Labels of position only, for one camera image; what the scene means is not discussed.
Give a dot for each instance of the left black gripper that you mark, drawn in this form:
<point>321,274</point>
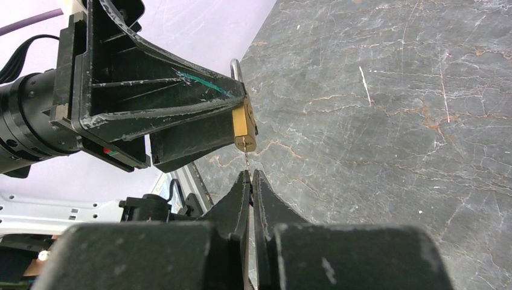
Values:
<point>111,84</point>

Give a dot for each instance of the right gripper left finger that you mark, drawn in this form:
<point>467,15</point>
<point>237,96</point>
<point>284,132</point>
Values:
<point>210,252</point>

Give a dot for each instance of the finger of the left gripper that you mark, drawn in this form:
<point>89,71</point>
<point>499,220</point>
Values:
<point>180,145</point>

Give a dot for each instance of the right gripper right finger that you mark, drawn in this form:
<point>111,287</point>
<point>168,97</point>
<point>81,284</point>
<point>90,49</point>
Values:
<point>295,254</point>

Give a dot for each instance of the small brass padlock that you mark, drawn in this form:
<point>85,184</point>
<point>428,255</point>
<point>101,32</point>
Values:
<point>244,125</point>

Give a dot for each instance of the small silver key bunch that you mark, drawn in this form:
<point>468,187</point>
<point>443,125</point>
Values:
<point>246,156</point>

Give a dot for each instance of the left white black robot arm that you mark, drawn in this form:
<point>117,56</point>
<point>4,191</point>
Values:
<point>27,136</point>

